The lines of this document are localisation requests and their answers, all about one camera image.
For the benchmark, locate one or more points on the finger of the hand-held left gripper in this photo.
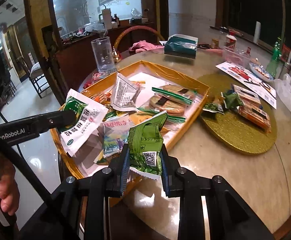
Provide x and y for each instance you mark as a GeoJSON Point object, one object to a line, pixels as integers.
{"type": "Point", "coordinates": [55, 121]}

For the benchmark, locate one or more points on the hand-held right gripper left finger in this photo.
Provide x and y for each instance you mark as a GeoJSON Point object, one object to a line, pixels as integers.
{"type": "Point", "coordinates": [124, 172]}

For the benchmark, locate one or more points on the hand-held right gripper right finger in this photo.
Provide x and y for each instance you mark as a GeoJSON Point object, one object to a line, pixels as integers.
{"type": "Point", "coordinates": [165, 172]}

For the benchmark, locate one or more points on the white and green sachet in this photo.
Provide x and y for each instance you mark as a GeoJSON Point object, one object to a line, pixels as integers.
{"type": "Point", "coordinates": [85, 122]}

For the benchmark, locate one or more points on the light green snack packet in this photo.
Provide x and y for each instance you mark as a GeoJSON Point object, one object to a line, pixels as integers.
{"type": "Point", "coordinates": [145, 140]}

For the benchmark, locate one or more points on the clear sandwich biscuit pack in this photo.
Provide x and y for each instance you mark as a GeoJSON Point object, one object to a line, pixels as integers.
{"type": "Point", "coordinates": [168, 106]}
{"type": "Point", "coordinates": [175, 91]}

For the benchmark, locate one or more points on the yellow-edged cardboard tray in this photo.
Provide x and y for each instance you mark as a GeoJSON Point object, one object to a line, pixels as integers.
{"type": "Point", "coordinates": [158, 71]}

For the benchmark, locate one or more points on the person's left hand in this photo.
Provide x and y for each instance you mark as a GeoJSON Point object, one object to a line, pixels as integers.
{"type": "Point", "coordinates": [8, 192]}

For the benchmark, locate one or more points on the pink and white packet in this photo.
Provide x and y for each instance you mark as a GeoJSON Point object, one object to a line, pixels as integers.
{"type": "Point", "coordinates": [114, 132]}

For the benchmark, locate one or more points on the orange snack packet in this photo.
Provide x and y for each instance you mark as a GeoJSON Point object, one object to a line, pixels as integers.
{"type": "Point", "coordinates": [103, 96]}

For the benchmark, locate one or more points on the small red packets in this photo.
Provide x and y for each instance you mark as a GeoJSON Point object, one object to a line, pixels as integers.
{"type": "Point", "coordinates": [98, 76]}

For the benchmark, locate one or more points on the dark wooden sideboard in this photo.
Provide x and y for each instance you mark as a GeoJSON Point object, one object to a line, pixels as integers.
{"type": "Point", "coordinates": [80, 55]}

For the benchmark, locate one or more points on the silver foil sachet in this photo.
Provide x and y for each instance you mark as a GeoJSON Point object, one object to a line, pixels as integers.
{"type": "Point", "coordinates": [124, 93]}

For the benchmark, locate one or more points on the gold glitter round mat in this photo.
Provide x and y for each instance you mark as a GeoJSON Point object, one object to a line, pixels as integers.
{"type": "Point", "coordinates": [235, 135]}

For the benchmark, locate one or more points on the small dark green packet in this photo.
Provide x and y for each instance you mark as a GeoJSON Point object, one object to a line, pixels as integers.
{"type": "Point", "coordinates": [231, 100]}
{"type": "Point", "coordinates": [211, 107]}

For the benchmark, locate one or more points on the tall clear glass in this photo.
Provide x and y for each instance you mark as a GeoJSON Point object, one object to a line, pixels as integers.
{"type": "Point", "coordinates": [103, 55]}

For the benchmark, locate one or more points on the small gold bottle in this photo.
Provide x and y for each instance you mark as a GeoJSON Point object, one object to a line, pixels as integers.
{"type": "Point", "coordinates": [116, 53]}

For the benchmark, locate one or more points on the orange cracker pack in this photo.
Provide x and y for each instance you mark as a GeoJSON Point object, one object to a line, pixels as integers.
{"type": "Point", "coordinates": [256, 115]}
{"type": "Point", "coordinates": [246, 93]}

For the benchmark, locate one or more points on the white thermos jug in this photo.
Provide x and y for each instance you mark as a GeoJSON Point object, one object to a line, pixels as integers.
{"type": "Point", "coordinates": [107, 17]}

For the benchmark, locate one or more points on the pink cloth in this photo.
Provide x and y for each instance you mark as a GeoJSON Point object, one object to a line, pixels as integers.
{"type": "Point", "coordinates": [145, 46]}

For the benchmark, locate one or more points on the red round-back chair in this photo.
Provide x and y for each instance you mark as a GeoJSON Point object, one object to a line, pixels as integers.
{"type": "Point", "coordinates": [138, 28]}

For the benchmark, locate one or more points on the printed paper flyer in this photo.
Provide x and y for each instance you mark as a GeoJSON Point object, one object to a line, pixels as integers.
{"type": "Point", "coordinates": [245, 77]}

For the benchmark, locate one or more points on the teal and white box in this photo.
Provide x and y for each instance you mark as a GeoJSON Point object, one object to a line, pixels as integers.
{"type": "Point", "coordinates": [180, 46]}

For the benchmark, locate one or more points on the clear plastic container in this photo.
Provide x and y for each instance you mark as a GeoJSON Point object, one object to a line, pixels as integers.
{"type": "Point", "coordinates": [235, 55]}

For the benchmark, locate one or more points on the blue and white plate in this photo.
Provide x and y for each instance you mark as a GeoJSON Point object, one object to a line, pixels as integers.
{"type": "Point", "coordinates": [261, 73]}

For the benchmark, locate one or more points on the small yellow jar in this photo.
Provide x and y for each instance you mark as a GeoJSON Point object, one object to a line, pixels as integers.
{"type": "Point", "coordinates": [215, 43]}

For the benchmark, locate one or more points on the white plastic bag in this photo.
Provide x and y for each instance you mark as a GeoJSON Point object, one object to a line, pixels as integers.
{"type": "Point", "coordinates": [285, 90]}

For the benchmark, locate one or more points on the white and red bottle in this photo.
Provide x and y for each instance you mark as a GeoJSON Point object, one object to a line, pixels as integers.
{"type": "Point", "coordinates": [230, 40]}

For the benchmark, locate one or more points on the green glass bottle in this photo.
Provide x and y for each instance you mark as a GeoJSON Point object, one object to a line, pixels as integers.
{"type": "Point", "coordinates": [275, 57]}

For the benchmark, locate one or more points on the steel cup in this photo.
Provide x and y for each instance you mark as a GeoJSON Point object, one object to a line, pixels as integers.
{"type": "Point", "coordinates": [285, 67]}

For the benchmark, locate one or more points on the white paper roll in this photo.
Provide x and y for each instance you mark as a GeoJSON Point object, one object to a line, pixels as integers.
{"type": "Point", "coordinates": [257, 31]}

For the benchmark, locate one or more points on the red carton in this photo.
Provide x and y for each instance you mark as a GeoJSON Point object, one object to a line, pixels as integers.
{"type": "Point", "coordinates": [286, 52]}

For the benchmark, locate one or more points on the dark metal-frame chair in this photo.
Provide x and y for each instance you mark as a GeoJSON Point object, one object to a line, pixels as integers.
{"type": "Point", "coordinates": [36, 76]}

